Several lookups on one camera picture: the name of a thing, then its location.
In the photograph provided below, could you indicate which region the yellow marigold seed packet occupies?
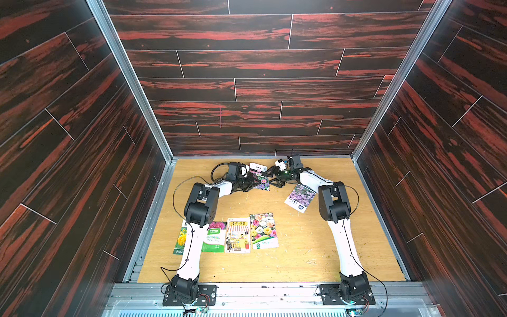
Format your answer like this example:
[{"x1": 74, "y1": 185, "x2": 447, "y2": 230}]
[{"x1": 173, "y1": 220, "x2": 187, "y2": 255}]

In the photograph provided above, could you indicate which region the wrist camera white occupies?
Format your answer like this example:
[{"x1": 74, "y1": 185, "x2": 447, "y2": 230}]
[
  {"x1": 275, "y1": 158, "x2": 287, "y2": 171},
  {"x1": 240, "y1": 163, "x2": 250, "y2": 176}
]

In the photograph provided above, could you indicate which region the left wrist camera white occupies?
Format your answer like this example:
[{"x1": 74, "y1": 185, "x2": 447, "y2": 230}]
[{"x1": 240, "y1": 163, "x2": 250, "y2": 176}]

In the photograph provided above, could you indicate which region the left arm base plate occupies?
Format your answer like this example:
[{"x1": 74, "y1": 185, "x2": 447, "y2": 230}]
[{"x1": 162, "y1": 283, "x2": 217, "y2": 307}]

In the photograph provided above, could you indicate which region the aster flower seed packet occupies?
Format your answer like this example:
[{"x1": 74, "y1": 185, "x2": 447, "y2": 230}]
[{"x1": 249, "y1": 162, "x2": 270, "y2": 191}]

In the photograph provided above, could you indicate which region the aluminium corner post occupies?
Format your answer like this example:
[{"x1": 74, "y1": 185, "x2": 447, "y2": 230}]
[
  {"x1": 86, "y1": 0, "x2": 174, "y2": 163},
  {"x1": 351, "y1": 0, "x2": 452, "y2": 164}
]

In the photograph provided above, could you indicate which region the aluminium front rail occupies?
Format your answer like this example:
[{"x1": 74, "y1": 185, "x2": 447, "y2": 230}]
[{"x1": 102, "y1": 281, "x2": 441, "y2": 316}]

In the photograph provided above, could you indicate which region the cartoon shop seed packet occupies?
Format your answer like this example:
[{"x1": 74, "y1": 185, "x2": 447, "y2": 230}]
[{"x1": 225, "y1": 217, "x2": 251, "y2": 254}]

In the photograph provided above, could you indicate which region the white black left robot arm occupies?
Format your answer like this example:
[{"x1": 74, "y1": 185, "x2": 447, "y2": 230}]
[{"x1": 168, "y1": 162, "x2": 260, "y2": 302}]

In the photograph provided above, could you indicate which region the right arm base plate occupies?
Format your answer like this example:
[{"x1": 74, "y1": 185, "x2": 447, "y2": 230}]
[{"x1": 317, "y1": 283, "x2": 376, "y2": 306}]

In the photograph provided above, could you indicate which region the magenta flower green seed packet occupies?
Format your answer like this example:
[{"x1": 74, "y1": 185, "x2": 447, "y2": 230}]
[{"x1": 201, "y1": 221, "x2": 227, "y2": 253}]

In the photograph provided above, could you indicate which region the pink cosmos seed packet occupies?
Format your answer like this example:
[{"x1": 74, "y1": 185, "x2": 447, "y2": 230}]
[{"x1": 285, "y1": 184, "x2": 316, "y2": 213}]

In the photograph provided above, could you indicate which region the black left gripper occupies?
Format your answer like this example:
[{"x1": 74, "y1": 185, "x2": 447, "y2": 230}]
[{"x1": 234, "y1": 173, "x2": 261, "y2": 192}]

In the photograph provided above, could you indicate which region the aluminium corner post left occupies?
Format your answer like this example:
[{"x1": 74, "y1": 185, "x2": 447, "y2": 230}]
[{"x1": 86, "y1": 0, "x2": 174, "y2": 163}]

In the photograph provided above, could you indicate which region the mixed ranunculus seed packet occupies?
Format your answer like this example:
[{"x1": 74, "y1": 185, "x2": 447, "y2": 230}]
[{"x1": 250, "y1": 213, "x2": 279, "y2": 250}]

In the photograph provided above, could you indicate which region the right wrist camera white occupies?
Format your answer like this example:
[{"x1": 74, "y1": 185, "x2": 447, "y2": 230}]
[{"x1": 275, "y1": 158, "x2": 287, "y2": 171}]

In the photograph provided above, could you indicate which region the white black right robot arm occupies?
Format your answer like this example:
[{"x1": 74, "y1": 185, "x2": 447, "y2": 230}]
[{"x1": 263, "y1": 155, "x2": 371, "y2": 305}]

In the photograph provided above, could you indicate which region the aluminium corner post right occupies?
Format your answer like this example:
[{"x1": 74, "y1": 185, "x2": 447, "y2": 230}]
[{"x1": 351, "y1": 0, "x2": 452, "y2": 164}]

